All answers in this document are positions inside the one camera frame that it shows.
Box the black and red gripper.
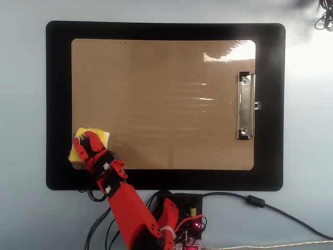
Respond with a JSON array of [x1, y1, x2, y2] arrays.
[[73, 131, 129, 180]]

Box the yellow sponge with black knob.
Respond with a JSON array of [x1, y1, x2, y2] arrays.
[[68, 127, 110, 170]]

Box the black robot base with board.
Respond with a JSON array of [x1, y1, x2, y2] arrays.
[[149, 193, 204, 250]]

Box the brown clipboard board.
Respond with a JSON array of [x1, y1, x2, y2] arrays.
[[71, 38, 257, 171]]

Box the black rectangular desk mat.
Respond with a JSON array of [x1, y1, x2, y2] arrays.
[[45, 20, 286, 191]]

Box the metal clipboard clip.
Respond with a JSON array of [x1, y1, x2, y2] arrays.
[[236, 71, 262, 140]]

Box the black arm wire bundle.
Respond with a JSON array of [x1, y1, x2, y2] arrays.
[[78, 182, 162, 250]]

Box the thin red wire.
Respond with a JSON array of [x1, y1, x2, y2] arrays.
[[174, 214, 206, 232]]

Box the black cable with ferrite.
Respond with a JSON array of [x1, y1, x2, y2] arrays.
[[201, 192, 333, 240]]

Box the silver braided USB cable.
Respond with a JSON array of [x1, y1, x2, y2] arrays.
[[202, 238, 333, 250]]

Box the coiled thin black cable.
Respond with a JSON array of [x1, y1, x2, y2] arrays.
[[293, 0, 333, 31]]

